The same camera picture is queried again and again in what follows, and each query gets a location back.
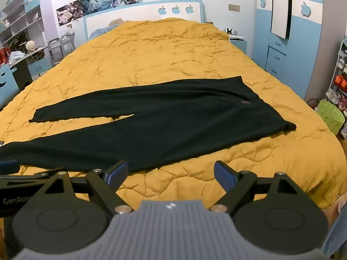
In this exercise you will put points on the grey chair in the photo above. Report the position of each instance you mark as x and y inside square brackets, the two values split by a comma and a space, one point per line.
[68, 43]
[55, 50]

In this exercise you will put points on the pale blue sheet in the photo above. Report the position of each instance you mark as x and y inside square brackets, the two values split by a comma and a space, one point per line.
[336, 238]

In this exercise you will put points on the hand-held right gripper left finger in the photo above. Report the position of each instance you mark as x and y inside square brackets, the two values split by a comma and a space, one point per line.
[119, 171]

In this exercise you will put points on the wall switch plate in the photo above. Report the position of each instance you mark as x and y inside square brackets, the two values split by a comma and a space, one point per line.
[234, 8]

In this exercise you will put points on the black pants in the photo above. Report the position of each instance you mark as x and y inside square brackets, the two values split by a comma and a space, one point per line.
[162, 119]

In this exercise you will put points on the white plastic bag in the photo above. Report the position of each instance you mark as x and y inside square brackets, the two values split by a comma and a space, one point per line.
[15, 57]

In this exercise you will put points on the blue pillow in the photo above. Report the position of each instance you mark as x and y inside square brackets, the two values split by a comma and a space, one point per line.
[101, 32]

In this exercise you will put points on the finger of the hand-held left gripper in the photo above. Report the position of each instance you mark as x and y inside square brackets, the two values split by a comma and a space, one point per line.
[8, 167]
[24, 180]

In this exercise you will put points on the wide wall poster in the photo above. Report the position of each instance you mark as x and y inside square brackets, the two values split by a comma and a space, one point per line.
[76, 10]

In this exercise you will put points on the white and blue headboard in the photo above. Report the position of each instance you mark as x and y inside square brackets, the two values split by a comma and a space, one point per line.
[130, 13]

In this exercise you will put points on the white shoe rack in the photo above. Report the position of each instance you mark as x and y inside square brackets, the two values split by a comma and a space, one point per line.
[337, 65]

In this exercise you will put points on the blue smiley chair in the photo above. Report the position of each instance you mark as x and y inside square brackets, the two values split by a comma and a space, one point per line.
[6, 82]

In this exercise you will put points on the round globe lamp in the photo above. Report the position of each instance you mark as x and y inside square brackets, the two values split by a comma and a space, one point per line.
[30, 45]

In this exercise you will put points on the blue nightstand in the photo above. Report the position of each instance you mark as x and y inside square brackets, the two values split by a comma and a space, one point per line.
[240, 45]

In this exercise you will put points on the green plastic basket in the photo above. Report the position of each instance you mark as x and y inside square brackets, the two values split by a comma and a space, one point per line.
[329, 117]

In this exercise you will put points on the red bag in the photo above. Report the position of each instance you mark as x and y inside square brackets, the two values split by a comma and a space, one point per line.
[4, 56]

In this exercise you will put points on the blue and white wardrobe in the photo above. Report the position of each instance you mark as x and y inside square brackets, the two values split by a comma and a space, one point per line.
[311, 48]

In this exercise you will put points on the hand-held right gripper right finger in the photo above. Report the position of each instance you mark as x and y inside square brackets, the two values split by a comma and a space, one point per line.
[224, 174]

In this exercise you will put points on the yellow quilt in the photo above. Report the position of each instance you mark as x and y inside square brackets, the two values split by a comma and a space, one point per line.
[162, 54]

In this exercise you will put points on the white and blue desk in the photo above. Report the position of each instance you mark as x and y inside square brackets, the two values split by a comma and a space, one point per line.
[38, 65]

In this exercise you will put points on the black framed mirror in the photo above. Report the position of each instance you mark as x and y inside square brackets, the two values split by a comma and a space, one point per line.
[280, 5]

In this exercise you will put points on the orange shoes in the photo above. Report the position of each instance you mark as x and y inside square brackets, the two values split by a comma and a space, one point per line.
[341, 82]

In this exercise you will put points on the black and white headphones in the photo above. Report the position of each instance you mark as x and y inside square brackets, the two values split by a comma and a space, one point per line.
[231, 31]

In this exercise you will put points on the white and blue shelf unit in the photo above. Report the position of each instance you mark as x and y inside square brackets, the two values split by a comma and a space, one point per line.
[24, 19]

